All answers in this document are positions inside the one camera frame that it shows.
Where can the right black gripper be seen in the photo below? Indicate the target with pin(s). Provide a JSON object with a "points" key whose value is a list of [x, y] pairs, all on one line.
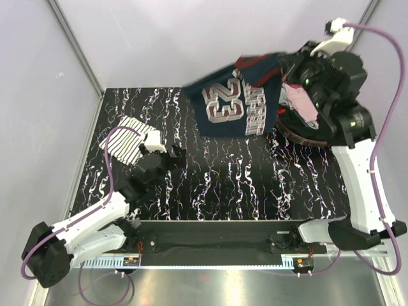
{"points": [[300, 56]]}

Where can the right aluminium corner post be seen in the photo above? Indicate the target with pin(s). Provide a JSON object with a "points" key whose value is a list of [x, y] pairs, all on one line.
{"points": [[366, 17]]}

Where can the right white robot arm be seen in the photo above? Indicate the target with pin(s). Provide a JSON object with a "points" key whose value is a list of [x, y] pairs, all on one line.
{"points": [[370, 215]]}

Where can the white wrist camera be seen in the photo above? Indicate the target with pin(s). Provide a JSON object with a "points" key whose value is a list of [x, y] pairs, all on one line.
{"points": [[154, 142], [341, 37]]}

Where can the black white striped tank top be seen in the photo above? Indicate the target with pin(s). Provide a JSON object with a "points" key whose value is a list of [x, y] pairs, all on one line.
{"points": [[124, 144]]}

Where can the left aluminium corner post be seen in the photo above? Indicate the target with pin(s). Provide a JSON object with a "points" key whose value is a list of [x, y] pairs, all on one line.
{"points": [[67, 31]]}

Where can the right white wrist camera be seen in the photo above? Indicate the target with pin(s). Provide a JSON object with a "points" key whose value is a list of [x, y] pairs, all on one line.
{"points": [[341, 37]]}

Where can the brown translucent plastic basket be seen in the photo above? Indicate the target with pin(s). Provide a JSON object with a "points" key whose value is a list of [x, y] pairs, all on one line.
{"points": [[292, 127]]}

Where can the aluminium corner post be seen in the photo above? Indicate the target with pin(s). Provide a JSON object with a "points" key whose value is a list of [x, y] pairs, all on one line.
{"points": [[366, 17], [67, 31]]}

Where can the light pink garment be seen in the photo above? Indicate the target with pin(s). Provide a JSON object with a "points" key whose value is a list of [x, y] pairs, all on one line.
{"points": [[299, 100]]}

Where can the aluminium frame rail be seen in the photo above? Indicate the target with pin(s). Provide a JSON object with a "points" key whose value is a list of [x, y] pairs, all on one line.
{"points": [[377, 251]]}

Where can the right small circuit board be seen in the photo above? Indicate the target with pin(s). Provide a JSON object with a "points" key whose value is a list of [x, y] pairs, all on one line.
{"points": [[304, 263]]}

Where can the left small circuit board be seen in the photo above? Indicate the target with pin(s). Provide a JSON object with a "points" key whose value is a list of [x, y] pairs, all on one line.
{"points": [[131, 261]]}

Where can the navy tank top red trim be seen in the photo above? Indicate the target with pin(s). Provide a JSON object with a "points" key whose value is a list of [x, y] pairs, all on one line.
{"points": [[241, 99]]}

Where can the small circuit board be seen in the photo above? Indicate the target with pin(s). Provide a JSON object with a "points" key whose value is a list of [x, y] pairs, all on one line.
{"points": [[304, 263], [131, 261]]}

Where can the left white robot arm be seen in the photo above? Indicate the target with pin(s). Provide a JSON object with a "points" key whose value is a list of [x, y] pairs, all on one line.
{"points": [[52, 251]]}

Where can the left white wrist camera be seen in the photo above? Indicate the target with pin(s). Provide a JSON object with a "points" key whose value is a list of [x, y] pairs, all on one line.
{"points": [[154, 142]]}

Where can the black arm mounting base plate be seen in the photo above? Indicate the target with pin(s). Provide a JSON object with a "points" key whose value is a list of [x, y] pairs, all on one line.
{"points": [[193, 243]]}

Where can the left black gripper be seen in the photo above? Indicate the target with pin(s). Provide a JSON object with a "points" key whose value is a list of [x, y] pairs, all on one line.
{"points": [[179, 160]]}

